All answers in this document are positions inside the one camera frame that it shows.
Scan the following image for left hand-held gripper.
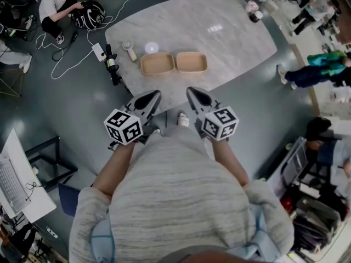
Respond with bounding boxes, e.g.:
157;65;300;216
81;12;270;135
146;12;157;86
103;90;162;150

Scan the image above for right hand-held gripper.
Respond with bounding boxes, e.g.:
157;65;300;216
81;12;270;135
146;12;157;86
186;87;240;142

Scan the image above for beige tray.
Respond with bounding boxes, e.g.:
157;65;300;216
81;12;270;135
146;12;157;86
140;51;208;77

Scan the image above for person's left forearm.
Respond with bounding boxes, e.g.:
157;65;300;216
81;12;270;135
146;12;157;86
93;141;137;197

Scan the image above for person's right forearm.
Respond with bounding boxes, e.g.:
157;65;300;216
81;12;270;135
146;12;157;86
211;138;250;187

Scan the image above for person's right white shoe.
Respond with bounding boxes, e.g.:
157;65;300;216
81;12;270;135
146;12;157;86
177;111;190;128

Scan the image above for person's grey trousers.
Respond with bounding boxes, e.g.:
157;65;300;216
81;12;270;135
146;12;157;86
142;124;211;153

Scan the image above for grey marble table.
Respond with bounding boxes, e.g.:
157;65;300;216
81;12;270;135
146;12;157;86
105;0;278;114

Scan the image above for small white handheld fan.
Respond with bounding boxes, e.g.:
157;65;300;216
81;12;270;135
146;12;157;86
122;39;138;62

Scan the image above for white cluttered desk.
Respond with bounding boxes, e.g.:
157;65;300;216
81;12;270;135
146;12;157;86
267;135;351;260

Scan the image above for dark cup with white lid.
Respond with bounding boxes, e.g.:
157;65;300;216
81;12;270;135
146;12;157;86
248;10;264;24

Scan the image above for person's grey knit top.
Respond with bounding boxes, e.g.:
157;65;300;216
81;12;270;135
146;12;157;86
68;130;296;263

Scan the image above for black bag with white lines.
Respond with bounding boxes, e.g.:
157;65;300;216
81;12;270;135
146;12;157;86
70;0;106;30

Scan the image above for dark blue chair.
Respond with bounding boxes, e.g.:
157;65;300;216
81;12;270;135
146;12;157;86
58;182;82;218

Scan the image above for silver laptop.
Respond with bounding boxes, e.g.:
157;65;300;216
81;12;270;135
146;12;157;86
0;153;30;215

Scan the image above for white floor cable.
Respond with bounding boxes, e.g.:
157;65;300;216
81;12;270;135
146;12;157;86
35;0;161;79

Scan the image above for black frame side table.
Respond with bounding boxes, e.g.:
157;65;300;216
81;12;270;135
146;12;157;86
25;135;80;193

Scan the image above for black cable on desk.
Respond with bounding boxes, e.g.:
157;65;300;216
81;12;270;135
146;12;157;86
25;181;43;202

